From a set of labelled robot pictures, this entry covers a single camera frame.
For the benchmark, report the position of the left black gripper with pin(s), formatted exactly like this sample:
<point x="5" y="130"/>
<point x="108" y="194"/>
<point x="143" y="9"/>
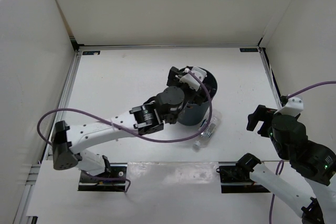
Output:
<point x="174" y="80"/>

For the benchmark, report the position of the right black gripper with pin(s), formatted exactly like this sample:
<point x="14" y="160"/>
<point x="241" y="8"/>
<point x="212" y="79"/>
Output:
<point x="262" y="114"/>

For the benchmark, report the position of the clear bottle with label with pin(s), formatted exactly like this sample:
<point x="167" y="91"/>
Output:
<point x="204" y="138"/>

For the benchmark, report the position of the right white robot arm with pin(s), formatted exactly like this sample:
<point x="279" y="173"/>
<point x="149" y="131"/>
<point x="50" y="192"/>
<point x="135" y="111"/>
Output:
<point x="314" y="162"/>

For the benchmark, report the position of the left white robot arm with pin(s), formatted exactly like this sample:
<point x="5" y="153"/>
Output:
<point x="70" y="144"/>

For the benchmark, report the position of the dark grey plastic bin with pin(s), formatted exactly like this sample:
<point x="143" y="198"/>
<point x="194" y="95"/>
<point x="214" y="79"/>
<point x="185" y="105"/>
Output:
<point x="193" y="114"/>

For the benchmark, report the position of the right dark corner sticker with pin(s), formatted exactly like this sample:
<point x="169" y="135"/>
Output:
<point x="248" y="50"/>

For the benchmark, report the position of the dark corner sticker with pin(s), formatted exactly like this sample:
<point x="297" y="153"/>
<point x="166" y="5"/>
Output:
<point x="90" y="53"/>
<point x="248" y="50"/>

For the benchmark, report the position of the left dark corner sticker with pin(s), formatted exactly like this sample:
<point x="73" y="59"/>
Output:
<point x="90" y="53"/>

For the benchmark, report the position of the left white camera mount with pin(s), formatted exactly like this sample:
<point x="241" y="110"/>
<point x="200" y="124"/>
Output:
<point x="193" y="76"/>

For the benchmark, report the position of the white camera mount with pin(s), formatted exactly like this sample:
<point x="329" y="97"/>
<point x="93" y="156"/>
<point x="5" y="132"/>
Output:
<point x="291" y="106"/>
<point x="193" y="76"/>

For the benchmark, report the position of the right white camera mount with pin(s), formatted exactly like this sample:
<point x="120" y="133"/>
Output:
<point x="291" y="106"/>

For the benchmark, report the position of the right aluminium rail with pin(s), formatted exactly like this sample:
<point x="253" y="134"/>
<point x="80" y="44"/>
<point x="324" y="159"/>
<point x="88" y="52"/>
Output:
<point x="270" y="75"/>

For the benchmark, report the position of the aluminium rail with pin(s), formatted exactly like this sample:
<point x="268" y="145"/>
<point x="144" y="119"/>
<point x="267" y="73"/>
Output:
<point x="270" y="75"/>
<point x="66" y="92"/>

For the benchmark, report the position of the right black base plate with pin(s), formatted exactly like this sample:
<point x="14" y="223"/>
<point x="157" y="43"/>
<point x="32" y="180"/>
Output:
<point x="232" y="182"/>

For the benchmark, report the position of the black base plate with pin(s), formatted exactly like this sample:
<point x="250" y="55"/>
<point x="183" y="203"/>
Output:
<point x="113" y="181"/>
<point x="232" y="182"/>

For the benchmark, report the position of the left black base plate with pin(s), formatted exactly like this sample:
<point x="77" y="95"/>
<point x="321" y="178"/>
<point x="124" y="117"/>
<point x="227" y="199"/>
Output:
<point x="113" y="181"/>

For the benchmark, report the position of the left aluminium rail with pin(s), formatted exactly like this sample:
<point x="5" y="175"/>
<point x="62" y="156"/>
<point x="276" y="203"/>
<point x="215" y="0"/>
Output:
<point x="66" y="92"/>

